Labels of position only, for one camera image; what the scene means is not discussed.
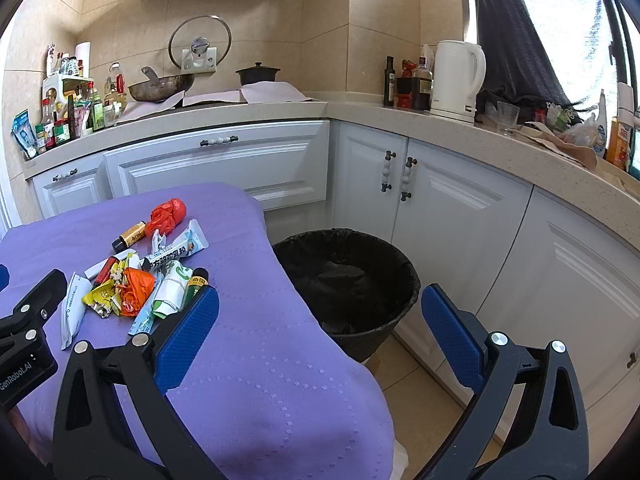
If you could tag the clear glass cup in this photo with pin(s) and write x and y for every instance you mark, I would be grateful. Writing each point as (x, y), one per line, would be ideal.
(507, 116)

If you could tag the window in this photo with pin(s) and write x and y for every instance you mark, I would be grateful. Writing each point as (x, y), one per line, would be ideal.
(560, 10)

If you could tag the white electric kettle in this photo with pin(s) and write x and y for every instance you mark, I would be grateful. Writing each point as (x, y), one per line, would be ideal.
(452, 80)

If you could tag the white green packet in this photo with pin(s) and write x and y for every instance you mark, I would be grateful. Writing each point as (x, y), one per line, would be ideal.
(172, 287)

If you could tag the white paper towel roll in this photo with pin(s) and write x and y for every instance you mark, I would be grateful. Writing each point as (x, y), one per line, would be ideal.
(83, 60)

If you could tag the red-orange knotted plastic bag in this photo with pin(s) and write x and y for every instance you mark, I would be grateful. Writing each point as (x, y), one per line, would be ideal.
(167, 215)

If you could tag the glass pot lid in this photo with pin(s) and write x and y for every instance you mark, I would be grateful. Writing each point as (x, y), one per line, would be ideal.
(187, 35)

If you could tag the plain white cabinet door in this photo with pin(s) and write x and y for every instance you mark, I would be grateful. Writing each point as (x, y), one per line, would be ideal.
(575, 285)

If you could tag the light blue white packet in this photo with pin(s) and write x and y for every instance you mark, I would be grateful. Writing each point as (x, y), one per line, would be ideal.
(142, 319)

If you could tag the purple tablecloth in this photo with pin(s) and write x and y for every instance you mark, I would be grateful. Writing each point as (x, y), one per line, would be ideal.
(275, 360)

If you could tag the black trash bin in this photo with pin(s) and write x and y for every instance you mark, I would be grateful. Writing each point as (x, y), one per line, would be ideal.
(345, 285)

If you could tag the orange plastic bag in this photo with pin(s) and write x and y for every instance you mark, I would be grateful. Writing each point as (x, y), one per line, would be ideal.
(136, 287)

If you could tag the black lidded pot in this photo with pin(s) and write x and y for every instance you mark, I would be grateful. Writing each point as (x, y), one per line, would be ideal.
(256, 76)

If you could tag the broad white cabinet door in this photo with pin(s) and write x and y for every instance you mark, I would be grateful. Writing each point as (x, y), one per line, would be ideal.
(460, 220)

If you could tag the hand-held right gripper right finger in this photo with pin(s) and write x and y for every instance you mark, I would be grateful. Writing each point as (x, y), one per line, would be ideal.
(450, 335)

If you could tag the narrow white cabinet door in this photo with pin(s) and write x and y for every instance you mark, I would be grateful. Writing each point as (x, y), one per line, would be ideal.
(360, 190)

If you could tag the white wall socket plate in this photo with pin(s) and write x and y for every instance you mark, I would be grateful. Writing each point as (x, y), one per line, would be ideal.
(212, 57)

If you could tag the dark curtain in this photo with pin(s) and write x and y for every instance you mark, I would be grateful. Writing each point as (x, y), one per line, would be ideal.
(515, 35)

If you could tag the wide white cabinet drawer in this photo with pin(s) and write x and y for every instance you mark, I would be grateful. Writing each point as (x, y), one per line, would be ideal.
(225, 170)

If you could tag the white stove cover cloth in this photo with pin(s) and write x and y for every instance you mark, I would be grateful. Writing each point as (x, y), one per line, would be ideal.
(270, 92)

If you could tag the white blue squeezed tube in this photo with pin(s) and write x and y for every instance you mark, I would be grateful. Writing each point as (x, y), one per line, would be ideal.
(192, 240)

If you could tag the dark olive oil bottle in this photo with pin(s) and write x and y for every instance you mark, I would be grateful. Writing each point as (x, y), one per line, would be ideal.
(389, 87)

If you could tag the dark soy sauce bottle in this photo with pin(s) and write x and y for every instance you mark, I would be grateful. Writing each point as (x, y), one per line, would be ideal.
(421, 92)

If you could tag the small white cabinet front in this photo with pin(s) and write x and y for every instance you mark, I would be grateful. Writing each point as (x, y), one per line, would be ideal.
(70, 195)

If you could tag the long white packet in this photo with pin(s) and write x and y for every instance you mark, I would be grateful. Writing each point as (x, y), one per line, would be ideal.
(72, 315)

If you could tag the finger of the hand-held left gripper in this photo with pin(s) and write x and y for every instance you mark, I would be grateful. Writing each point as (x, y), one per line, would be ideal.
(2, 277)
(35, 302)

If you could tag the clear plastic bag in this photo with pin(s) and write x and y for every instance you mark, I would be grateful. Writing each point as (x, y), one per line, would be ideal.
(580, 135)

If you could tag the dark metal wok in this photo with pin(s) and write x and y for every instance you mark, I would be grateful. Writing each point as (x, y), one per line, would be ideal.
(160, 89)

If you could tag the small red stick sachet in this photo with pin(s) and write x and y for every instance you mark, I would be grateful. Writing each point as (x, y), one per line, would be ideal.
(106, 269)

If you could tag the knotted white printed wrapper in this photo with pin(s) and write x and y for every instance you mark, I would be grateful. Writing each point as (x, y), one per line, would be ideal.
(162, 259)

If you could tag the small yellow black bottle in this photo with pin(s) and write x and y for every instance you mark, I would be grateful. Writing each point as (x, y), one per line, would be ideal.
(131, 234)

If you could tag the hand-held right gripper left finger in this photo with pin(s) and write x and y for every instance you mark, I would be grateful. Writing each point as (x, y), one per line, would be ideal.
(187, 335)

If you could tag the group of condiment bottles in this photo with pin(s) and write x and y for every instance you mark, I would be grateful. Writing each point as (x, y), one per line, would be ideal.
(75, 115)

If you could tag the red black container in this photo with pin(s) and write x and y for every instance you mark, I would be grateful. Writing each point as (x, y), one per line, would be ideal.
(404, 95)

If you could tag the small green black bottle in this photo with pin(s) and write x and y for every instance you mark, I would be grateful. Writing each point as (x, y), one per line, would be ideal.
(199, 282)

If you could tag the brown paper sheet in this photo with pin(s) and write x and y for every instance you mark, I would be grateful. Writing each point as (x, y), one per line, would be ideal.
(550, 147)

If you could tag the yellow-green wrapper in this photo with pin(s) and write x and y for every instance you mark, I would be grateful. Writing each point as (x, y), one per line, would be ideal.
(100, 296)

